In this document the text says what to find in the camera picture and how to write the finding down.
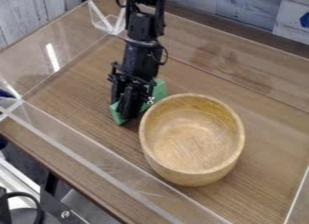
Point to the black table leg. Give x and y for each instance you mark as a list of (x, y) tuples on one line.
[(51, 183)]

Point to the green rectangular block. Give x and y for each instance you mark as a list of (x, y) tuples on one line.
[(157, 93)]

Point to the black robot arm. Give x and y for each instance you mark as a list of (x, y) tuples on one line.
[(145, 20)]

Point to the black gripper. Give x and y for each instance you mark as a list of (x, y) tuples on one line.
[(137, 69)]

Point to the brown wooden bowl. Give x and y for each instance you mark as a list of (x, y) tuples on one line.
[(193, 138)]

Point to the metal plate with screw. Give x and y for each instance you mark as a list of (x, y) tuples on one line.
[(56, 213)]

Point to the clear acrylic corner bracket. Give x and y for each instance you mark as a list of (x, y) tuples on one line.
[(107, 23)]

